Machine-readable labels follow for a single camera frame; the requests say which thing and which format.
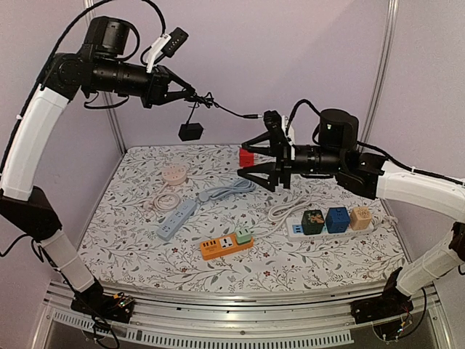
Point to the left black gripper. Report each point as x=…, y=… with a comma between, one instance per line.
x=157, y=91

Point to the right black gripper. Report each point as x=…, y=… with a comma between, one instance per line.
x=282, y=158

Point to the black power adapter with cable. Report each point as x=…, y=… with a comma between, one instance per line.
x=189, y=131

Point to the green plug adapter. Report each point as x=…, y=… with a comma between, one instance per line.
x=243, y=236

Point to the dark green cube socket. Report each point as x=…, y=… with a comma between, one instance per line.
x=312, y=222

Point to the orange power strip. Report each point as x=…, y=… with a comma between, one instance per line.
x=223, y=246

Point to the white multicolour power strip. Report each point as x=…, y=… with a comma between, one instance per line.
x=295, y=231

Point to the blue cube socket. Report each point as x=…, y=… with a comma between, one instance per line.
x=337, y=220

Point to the beige cube socket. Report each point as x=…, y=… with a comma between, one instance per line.
x=360, y=218

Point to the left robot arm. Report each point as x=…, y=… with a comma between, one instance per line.
x=100, y=65

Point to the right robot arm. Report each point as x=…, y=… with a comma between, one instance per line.
x=374, y=174

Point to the red cube socket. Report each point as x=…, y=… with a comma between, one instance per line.
x=246, y=158

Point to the pink round power strip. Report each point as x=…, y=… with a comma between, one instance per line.
x=165, y=200

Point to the light blue power strip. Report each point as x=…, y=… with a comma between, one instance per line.
x=188, y=207

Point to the floral table mat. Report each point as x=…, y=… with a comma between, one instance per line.
x=121, y=245

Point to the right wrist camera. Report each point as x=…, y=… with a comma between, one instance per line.
x=276, y=128

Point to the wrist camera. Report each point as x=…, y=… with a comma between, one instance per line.
x=163, y=47
x=276, y=128

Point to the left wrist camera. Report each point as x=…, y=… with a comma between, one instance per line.
x=163, y=47

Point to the left aluminium frame post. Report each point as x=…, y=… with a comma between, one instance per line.
x=106, y=97

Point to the aluminium frame post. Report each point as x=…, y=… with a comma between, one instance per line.
x=381, y=74
x=106, y=97

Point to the front aluminium rail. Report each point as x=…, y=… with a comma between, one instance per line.
x=318, y=318

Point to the right aluminium frame post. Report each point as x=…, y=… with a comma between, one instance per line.
x=381, y=74

